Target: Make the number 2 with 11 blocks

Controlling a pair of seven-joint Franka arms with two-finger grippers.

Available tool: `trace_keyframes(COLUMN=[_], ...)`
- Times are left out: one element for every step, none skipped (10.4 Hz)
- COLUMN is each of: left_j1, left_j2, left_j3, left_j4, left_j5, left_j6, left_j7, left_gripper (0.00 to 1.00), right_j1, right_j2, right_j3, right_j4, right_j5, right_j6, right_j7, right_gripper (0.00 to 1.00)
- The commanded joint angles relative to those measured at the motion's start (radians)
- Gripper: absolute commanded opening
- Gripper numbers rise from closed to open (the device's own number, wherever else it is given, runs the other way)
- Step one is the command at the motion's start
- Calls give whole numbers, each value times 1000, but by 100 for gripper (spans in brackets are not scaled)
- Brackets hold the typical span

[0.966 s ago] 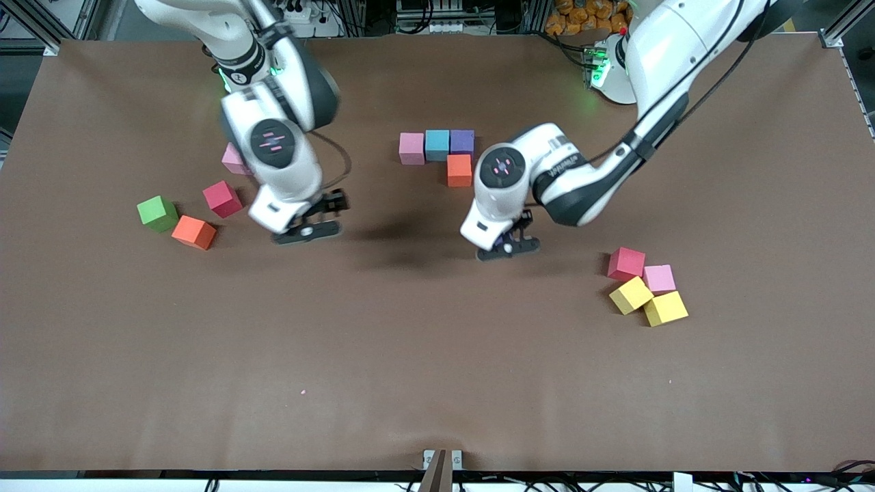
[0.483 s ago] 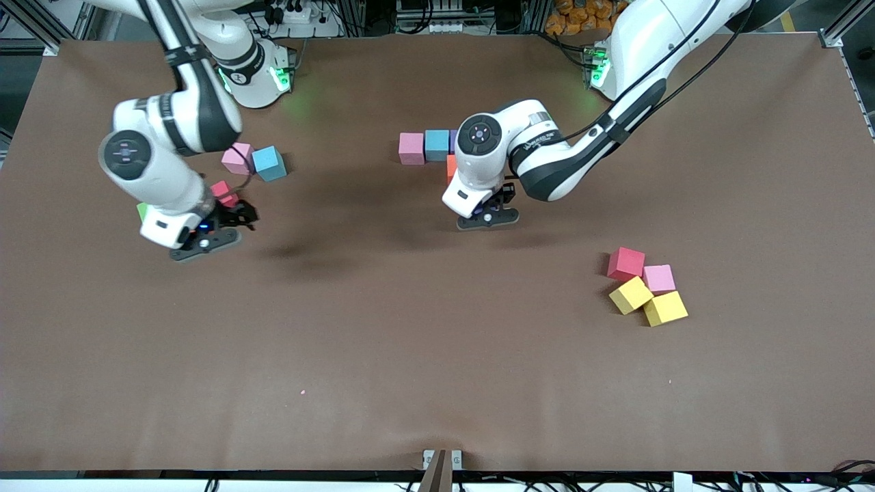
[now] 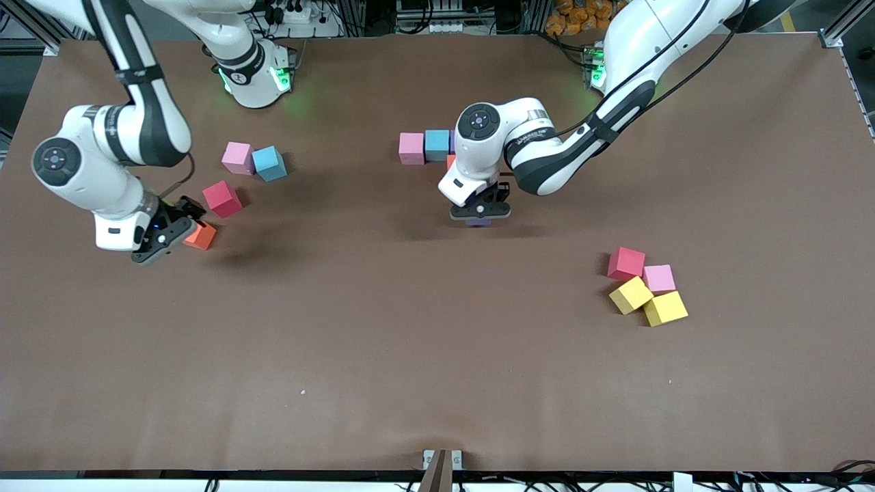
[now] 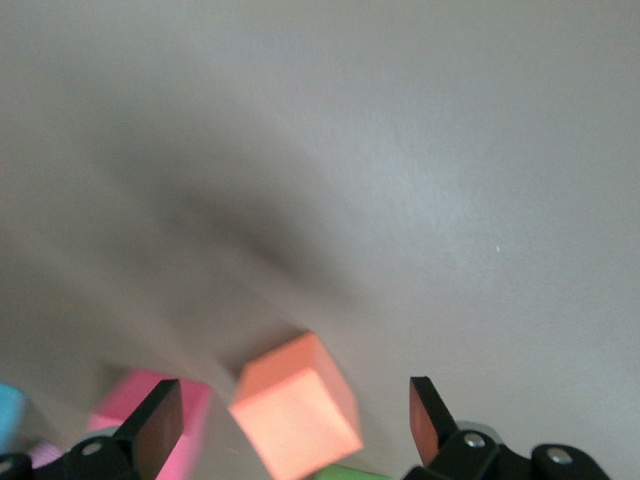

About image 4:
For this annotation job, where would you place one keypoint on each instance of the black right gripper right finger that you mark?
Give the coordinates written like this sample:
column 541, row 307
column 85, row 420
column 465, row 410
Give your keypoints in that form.
column 430, row 430

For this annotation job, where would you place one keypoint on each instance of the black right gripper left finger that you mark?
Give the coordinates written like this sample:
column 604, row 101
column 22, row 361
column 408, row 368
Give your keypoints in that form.
column 155, row 430

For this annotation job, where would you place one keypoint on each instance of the red foam cube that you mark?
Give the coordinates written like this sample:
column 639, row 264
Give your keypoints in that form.
column 197, row 425

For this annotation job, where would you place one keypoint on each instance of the green foam cube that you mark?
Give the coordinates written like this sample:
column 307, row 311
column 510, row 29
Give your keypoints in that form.
column 350, row 474

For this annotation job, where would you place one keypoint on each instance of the pink foam cube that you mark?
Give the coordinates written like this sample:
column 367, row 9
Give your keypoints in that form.
column 45, row 456

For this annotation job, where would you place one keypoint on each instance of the orange foam cube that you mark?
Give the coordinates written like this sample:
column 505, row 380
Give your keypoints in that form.
column 295, row 415

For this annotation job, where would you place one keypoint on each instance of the blue foam cube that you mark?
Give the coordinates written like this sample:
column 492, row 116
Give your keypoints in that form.
column 10, row 415

